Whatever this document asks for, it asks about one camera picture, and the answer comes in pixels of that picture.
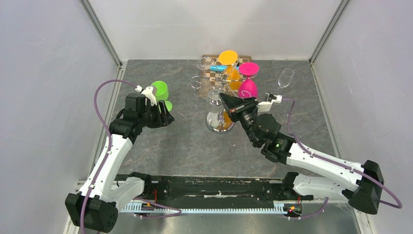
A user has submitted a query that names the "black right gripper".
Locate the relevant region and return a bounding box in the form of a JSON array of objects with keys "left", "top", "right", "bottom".
[{"left": 220, "top": 92, "right": 260, "bottom": 146}]

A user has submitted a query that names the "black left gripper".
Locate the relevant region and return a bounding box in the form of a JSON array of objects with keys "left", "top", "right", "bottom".
[{"left": 138, "top": 99, "right": 175, "bottom": 129}]

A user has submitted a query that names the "clear wine glass front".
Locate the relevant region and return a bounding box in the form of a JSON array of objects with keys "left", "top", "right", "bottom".
[{"left": 206, "top": 86, "right": 224, "bottom": 129}]

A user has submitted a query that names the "clear wine glass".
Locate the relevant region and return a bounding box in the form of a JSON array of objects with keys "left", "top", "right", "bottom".
[
  {"left": 206, "top": 86, "right": 224, "bottom": 129},
  {"left": 196, "top": 57, "right": 214, "bottom": 99},
  {"left": 278, "top": 68, "right": 294, "bottom": 89}
]

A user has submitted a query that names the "chrome wine glass rack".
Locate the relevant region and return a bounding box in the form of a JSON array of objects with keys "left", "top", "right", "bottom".
[{"left": 190, "top": 75, "right": 238, "bottom": 133}]

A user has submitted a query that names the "green plastic wine glass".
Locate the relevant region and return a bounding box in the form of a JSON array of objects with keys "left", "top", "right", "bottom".
[{"left": 151, "top": 80, "right": 173, "bottom": 111}]

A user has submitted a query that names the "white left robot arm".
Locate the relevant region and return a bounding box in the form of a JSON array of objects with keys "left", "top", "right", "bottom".
[{"left": 65, "top": 93, "right": 174, "bottom": 233}]

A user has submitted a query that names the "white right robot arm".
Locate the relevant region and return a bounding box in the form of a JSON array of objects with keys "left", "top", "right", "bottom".
[{"left": 219, "top": 93, "right": 384, "bottom": 215}]

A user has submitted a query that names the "pink plastic wine glass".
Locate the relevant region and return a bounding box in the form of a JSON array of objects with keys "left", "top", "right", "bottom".
[{"left": 238, "top": 62, "right": 260, "bottom": 98}]

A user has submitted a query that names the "orange plastic wine glass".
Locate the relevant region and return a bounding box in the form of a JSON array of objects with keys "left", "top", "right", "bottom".
[{"left": 218, "top": 50, "right": 242, "bottom": 91}]

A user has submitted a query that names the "clear wine glass back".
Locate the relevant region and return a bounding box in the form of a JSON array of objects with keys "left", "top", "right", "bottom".
[{"left": 196, "top": 57, "right": 214, "bottom": 99}]

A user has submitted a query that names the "wooden chess board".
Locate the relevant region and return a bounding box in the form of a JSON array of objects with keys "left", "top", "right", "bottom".
[{"left": 191, "top": 55, "right": 252, "bottom": 98}]

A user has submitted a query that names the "blue cylindrical tube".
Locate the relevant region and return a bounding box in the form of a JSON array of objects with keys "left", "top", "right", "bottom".
[{"left": 209, "top": 65, "right": 239, "bottom": 73}]

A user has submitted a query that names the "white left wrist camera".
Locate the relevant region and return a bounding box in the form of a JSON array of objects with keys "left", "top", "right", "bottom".
[{"left": 135, "top": 85, "right": 158, "bottom": 106}]

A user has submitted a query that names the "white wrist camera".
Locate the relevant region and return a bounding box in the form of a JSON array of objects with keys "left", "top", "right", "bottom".
[
  {"left": 257, "top": 93, "right": 282, "bottom": 113},
  {"left": 135, "top": 85, "right": 158, "bottom": 106}
]

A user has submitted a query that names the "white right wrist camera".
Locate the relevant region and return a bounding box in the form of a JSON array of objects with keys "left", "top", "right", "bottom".
[{"left": 257, "top": 93, "right": 282, "bottom": 113}]

